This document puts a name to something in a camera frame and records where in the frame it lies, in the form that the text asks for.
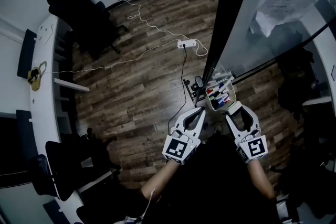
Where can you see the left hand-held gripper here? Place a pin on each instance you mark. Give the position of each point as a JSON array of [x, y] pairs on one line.
[[179, 149]]

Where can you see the black and white block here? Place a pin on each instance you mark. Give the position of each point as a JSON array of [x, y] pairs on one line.
[[234, 108]]

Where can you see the person's right forearm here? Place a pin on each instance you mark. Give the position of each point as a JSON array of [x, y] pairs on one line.
[[258, 178]]

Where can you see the white curved desk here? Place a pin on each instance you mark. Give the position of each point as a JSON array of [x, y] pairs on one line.
[[42, 112]]

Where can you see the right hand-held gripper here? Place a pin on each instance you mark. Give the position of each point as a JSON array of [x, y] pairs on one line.
[[253, 148]]

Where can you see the dark desk partition panel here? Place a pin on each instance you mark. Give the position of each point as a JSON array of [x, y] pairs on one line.
[[26, 136], [26, 53]]

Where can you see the glass whiteboard on black stand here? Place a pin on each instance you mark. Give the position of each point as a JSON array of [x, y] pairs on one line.
[[249, 21]]

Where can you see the clear marker tray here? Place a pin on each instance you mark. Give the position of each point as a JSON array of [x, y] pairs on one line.
[[232, 95]]

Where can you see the black smartphone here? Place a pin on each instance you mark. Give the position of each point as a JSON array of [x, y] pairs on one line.
[[333, 72]]

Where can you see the black office chair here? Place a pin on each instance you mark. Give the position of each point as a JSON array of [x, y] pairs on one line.
[[71, 162], [78, 13]]

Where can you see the white power strip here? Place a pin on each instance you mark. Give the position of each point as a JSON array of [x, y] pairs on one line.
[[187, 44]]

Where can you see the person's left forearm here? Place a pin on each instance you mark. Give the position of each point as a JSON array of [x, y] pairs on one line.
[[162, 181]]

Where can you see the person's black clothing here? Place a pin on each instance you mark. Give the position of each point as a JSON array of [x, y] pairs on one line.
[[215, 178]]

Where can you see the bunch of marker pens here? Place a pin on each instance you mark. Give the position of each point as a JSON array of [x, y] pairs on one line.
[[220, 91]]

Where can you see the black bag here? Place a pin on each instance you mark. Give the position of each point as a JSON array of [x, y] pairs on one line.
[[296, 86]]

